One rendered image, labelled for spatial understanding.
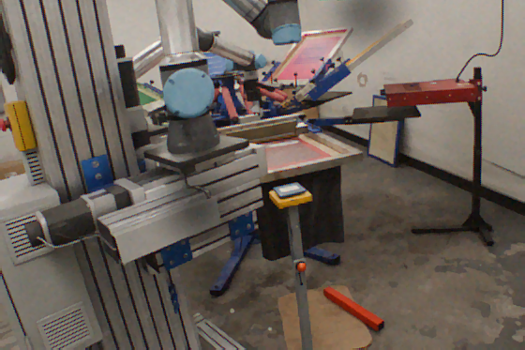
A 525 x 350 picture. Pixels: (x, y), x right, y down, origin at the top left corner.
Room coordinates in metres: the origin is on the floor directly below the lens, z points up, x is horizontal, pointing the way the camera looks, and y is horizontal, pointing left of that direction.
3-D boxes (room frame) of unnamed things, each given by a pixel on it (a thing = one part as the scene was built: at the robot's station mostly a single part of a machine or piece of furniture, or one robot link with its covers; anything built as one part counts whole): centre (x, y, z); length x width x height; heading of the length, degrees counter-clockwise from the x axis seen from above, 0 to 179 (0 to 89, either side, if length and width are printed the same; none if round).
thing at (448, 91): (2.66, -1.15, 1.06); 0.61 x 0.46 x 0.12; 74
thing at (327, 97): (3.51, -0.27, 0.91); 1.34 x 0.40 x 0.08; 134
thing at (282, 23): (1.06, -0.08, 1.55); 0.11 x 0.08 x 0.11; 13
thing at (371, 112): (2.86, -0.43, 0.91); 1.34 x 0.40 x 0.08; 74
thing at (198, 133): (1.12, 0.20, 1.31); 0.15 x 0.15 x 0.10
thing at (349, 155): (2.02, -0.04, 0.97); 0.79 x 0.58 x 0.04; 14
